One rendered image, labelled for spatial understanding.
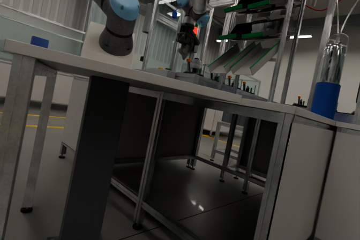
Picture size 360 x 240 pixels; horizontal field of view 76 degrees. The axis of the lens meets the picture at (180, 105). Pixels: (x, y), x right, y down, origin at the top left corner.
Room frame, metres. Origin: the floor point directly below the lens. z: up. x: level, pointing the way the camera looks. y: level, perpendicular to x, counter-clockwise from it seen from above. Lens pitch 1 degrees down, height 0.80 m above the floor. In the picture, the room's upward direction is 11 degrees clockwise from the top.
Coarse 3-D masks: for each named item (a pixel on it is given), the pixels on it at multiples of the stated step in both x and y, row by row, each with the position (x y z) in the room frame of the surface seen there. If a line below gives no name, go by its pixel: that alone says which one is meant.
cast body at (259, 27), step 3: (258, 21) 1.18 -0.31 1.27; (255, 24) 1.18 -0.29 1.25; (258, 24) 1.17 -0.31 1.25; (261, 24) 1.18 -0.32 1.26; (252, 27) 1.20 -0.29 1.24; (255, 27) 1.19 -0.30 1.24; (258, 27) 1.17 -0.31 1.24; (261, 27) 1.18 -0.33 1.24; (252, 30) 1.20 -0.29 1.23; (255, 30) 1.19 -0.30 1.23; (258, 30) 1.17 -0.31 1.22; (261, 30) 1.18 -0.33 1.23; (264, 30) 1.20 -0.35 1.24
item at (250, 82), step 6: (204, 72) 6.83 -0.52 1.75; (228, 72) 6.55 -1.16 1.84; (210, 78) 6.65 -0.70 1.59; (234, 78) 6.79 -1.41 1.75; (240, 78) 7.02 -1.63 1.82; (246, 78) 7.28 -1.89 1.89; (228, 84) 6.63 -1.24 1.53; (240, 84) 7.06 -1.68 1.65; (246, 84) 7.33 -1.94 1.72; (252, 84) 7.59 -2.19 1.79; (258, 84) 7.86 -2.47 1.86; (252, 90) 7.64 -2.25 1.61
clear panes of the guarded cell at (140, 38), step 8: (144, 0) 2.73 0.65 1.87; (152, 0) 2.81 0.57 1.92; (96, 8) 2.23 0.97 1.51; (96, 16) 2.21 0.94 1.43; (104, 16) 2.10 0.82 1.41; (144, 16) 2.76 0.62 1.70; (104, 24) 2.08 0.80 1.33; (136, 24) 2.70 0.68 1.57; (136, 32) 2.71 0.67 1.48; (200, 32) 2.93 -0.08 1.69; (136, 40) 2.73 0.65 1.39; (144, 40) 2.81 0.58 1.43; (200, 40) 2.91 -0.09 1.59; (136, 48) 2.74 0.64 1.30; (144, 48) 2.82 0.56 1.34; (200, 48) 2.89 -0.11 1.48; (136, 56) 2.76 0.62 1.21; (200, 56) 2.87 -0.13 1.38; (136, 64) 2.77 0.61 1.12
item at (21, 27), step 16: (0, 16) 4.62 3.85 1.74; (16, 16) 4.80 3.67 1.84; (32, 16) 4.99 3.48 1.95; (0, 32) 4.65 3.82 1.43; (16, 32) 4.83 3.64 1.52; (32, 32) 5.03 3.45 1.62; (48, 32) 5.24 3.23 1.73; (64, 32) 5.47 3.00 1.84; (0, 48) 4.69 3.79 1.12; (48, 48) 5.29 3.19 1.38; (64, 48) 5.52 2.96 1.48; (80, 48) 5.78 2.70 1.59
